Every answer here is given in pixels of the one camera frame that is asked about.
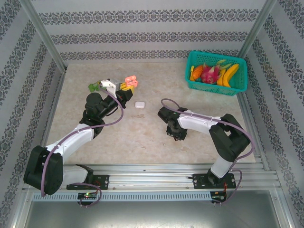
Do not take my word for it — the pink earbud charging case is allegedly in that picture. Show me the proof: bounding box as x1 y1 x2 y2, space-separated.
124 75 139 87

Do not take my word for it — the green snack wrapper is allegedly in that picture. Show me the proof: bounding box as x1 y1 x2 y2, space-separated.
88 81 102 93

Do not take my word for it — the orange toy fruit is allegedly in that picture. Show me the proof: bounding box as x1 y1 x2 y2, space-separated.
191 65 204 80

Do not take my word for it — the pink dragon fruit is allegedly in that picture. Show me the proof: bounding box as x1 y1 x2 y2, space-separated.
201 63 223 84

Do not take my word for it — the small yellow banana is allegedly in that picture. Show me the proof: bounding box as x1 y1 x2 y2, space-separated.
216 68 226 86

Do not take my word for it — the large yellow banana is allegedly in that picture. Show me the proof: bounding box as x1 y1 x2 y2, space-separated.
222 63 240 88

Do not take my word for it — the right controller circuit board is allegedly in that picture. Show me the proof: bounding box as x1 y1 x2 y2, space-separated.
211 191 228 202

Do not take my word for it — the controller circuit board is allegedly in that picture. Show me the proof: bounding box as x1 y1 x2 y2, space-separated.
77 192 99 200
211 191 228 202

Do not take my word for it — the teal plastic basket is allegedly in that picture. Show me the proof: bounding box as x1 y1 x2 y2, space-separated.
185 50 247 96

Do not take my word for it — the left controller circuit board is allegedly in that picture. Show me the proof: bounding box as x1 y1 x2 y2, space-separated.
77 192 99 200

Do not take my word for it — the aluminium table side rail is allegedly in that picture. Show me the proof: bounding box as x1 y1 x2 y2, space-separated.
32 67 68 173
236 94 271 171

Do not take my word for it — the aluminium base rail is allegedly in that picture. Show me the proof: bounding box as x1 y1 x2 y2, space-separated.
22 163 283 190

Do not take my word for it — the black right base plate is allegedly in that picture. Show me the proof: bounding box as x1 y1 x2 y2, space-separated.
192 173 236 190

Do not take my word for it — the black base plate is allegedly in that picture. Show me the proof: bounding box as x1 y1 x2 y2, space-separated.
192 173 236 190
66 174 110 190

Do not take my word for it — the white slotted cable duct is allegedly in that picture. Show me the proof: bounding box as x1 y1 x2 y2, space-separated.
32 191 212 201

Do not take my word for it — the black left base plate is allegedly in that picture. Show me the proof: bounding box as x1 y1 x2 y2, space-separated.
66 174 110 190

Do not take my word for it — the aluminium frame post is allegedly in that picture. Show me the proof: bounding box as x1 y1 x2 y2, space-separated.
237 0 277 60
19 0 68 72

